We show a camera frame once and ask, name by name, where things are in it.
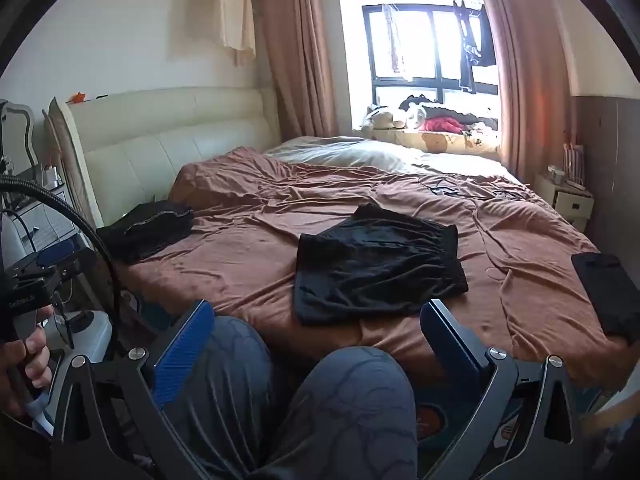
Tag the cream leather headboard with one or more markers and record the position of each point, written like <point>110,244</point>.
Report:
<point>126,149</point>

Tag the plush toy on sill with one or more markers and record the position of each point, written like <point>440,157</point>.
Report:
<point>382,118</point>

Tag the right brown curtain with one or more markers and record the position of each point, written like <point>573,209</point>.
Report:
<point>534,88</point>

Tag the stack of folded black clothes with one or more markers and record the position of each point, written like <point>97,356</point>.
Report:
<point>146,230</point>

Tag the red cloth on sill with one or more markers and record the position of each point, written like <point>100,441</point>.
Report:
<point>443,124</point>

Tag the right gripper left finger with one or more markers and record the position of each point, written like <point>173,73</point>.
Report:
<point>152,378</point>

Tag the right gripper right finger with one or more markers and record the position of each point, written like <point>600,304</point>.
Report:
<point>486,375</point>

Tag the window with black frame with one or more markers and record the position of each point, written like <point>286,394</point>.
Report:
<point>442,52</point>

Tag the person's legs in grey pants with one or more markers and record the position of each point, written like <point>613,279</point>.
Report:
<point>353,416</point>

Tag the left brown curtain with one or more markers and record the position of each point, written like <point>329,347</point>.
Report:
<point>299,59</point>

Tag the black shorts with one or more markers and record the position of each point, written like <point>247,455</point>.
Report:
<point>375,264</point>

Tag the black garment at bed corner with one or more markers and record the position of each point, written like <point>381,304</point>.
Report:
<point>614,296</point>

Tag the beige pillow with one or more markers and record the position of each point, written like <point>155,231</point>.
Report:
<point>351,151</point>

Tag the person's left hand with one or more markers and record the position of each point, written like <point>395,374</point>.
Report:
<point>32,353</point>

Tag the brown curtain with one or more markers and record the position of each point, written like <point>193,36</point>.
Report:
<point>534,88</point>
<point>299,59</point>

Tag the white nightstand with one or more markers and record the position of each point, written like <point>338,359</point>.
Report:
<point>574,205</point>

